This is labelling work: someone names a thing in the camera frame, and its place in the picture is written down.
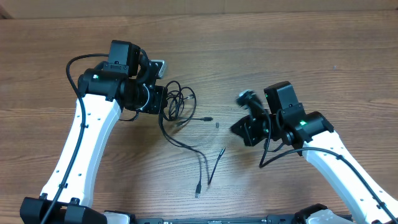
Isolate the black separated usb cable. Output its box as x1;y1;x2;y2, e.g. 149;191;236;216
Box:
157;111;226;199

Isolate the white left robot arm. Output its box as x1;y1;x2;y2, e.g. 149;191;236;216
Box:
20;40;167;224

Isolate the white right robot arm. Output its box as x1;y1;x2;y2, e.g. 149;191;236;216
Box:
230;81;397;223

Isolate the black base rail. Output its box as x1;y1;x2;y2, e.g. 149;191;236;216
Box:
133;214;294;224

